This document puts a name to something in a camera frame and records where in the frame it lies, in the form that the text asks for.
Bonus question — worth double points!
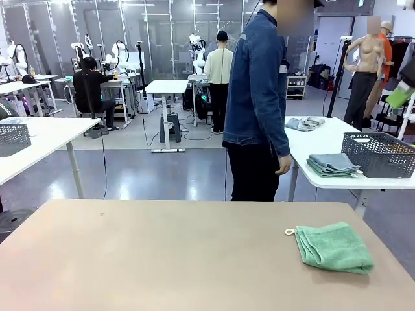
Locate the grey perforated plastic basket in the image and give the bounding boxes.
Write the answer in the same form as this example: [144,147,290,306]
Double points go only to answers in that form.
[0,123,32,157]
[341,132,415,179]

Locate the blue-grey towel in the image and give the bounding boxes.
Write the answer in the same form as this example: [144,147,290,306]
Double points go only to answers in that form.
[307,152,361,172]

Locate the grey towel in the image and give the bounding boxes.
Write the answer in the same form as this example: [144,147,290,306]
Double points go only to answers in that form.
[285,116,326,132]

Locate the mint green towel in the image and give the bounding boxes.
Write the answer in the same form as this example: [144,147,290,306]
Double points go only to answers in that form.
[306,160,362,178]

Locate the green towel with white loop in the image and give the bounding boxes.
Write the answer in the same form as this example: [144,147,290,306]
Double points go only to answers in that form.
[284,221,375,276]

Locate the person's right forearm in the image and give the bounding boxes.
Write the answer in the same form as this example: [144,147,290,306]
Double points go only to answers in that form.
[264,109,292,159]

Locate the person's right hand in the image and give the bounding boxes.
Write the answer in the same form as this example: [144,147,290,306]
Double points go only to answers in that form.
[274,154,292,176]

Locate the black shelf cart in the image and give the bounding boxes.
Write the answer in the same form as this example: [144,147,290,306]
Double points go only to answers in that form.
[371,93,415,140]

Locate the clothes rack with garments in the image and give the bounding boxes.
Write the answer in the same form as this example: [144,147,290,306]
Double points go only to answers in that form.
[387,35,415,82]

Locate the bare torso mannequin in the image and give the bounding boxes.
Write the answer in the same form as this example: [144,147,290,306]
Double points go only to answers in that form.
[343,16,387,132]

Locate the black tripod with white head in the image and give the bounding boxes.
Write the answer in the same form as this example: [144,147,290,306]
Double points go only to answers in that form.
[326,34,353,118]

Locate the black bags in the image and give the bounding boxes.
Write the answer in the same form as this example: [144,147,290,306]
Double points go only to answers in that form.
[307,63,335,91]

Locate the white table with rounded corner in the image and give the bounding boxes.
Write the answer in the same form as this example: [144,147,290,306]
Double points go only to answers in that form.
[284,115,415,214]

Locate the white shoe rack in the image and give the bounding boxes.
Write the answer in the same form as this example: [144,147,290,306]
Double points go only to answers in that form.
[287,75,308,100]

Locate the person in denim jacket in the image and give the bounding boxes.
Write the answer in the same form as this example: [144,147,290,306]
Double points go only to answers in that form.
[222,0,316,202]

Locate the person in cream sweater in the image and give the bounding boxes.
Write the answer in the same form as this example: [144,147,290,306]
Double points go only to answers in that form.
[204,30,235,134]

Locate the grey step stool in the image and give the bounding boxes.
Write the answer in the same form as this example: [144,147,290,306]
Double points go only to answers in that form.
[159,113,182,144]

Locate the white standing desk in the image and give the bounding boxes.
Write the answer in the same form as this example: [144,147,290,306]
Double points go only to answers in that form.
[145,80,189,154]

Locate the black tripod pole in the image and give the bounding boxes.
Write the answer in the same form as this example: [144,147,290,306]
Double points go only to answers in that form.
[135,40,149,100]

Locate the seated person in black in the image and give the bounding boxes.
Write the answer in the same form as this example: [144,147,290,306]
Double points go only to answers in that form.
[73,56,117,132]

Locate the white table with grey leg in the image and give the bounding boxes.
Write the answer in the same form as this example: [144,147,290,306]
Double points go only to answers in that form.
[0,116,102,199]

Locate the grey frame workbench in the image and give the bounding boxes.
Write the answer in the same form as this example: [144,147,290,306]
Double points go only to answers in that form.
[53,73,142,126]

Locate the black round base plate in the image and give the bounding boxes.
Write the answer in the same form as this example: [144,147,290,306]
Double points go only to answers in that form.
[0,207,35,233]

